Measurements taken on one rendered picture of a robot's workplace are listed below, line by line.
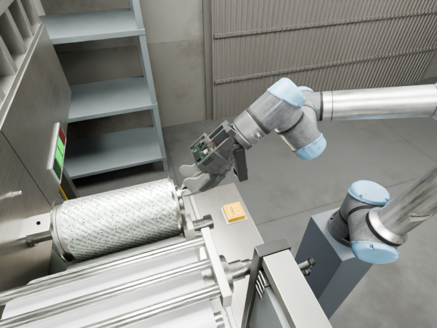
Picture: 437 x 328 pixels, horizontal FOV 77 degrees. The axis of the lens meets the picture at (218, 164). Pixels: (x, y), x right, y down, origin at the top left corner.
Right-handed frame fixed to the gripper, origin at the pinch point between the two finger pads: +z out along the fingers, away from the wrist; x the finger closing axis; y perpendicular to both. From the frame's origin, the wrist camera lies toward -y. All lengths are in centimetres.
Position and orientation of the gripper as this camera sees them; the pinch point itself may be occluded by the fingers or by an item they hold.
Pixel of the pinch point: (187, 190)
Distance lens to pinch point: 70.9
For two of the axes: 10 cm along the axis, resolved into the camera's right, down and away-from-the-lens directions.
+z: -7.3, 6.3, 2.7
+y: -6.1, -4.2, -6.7
